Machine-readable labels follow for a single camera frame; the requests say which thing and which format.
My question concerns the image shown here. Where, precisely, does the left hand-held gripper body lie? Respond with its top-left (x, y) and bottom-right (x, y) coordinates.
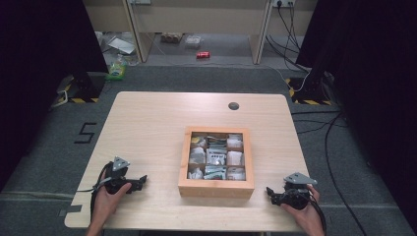
top-left (97, 156), bottom-right (134, 195)

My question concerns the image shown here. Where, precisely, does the thin black floor cable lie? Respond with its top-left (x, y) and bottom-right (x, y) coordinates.
top-left (290, 110), bottom-right (349, 136)

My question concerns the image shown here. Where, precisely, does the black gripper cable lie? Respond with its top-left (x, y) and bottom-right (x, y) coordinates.
top-left (89, 161), bottom-right (114, 218)
top-left (306, 192), bottom-right (328, 236)

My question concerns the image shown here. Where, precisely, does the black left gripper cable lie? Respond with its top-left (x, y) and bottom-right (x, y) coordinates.
top-left (89, 161), bottom-right (114, 218)

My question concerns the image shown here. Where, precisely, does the black socket cables bundle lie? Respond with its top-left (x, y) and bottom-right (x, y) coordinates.
top-left (265, 1), bottom-right (311, 74)

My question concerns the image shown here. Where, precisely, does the long black floor cable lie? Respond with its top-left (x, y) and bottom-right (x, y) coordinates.
top-left (324, 111), bottom-right (369, 236)

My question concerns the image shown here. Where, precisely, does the black stand base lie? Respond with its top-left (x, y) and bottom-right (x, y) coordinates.
top-left (56, 72), bottom-right (106, 104)
top-left (284, 73), bottom-right (332, 106)

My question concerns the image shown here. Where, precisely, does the green plastic bag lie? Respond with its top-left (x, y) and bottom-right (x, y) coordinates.
top-left (105, 53), bottom-right (128, 82)

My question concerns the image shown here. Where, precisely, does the white wall socket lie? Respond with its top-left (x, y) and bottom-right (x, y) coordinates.
top-left (271, 0), bottom-right (296, 8)

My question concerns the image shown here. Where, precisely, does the group of small packets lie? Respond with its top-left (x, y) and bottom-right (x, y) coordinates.
top-left (188, 132), bottom-right (247, 181)

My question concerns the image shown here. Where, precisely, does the light wooden desk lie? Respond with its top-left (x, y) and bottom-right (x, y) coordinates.
top-left (82, 0), bottom-right (319, 65)

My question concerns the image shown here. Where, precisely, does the white floor cable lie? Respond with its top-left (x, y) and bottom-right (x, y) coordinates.
top-left (262, 63), bottom-right (312, 93)

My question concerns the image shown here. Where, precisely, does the clear plastic bags pile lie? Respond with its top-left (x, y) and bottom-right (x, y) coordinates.
top-left (95, 30), bottom-right (141, 65)

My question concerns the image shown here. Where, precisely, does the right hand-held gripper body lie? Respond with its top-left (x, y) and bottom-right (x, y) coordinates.
top-left (280, 172), bottom-right (319, 211)

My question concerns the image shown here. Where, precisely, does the black curtain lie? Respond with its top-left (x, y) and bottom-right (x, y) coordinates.
top-left (0, 0), bottom-right (109, 193)
top-left (295, 0), bottom-right (417, 234)

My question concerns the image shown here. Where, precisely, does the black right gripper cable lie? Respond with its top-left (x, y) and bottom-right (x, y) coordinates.
top-left (306, 192), bottom-right (328, 236)

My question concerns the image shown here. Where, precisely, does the person's left hand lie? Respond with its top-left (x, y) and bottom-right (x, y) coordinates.
top-left (91, 171), bottom-right (133, 222)

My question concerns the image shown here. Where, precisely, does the wooden compartment box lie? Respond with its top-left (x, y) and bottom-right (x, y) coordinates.
top-left (177, 126), bottom-right (256, 199)

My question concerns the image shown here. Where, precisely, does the brown egg carton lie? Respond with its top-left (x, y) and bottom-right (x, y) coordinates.
top-left (159, 31), bottom-right (184, 44)

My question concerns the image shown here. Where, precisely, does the clear plastic container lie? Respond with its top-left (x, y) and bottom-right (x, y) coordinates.
top-left (184, 34), bottom-right (203, 49)

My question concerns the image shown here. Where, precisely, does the grey left gripper cable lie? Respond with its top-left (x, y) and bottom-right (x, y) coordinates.
top-left (76, 176), bottom-right (114, 194)

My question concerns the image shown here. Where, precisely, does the person's right hand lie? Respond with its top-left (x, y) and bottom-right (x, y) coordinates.
top-left (280, 184), bottom-right (325, 228)

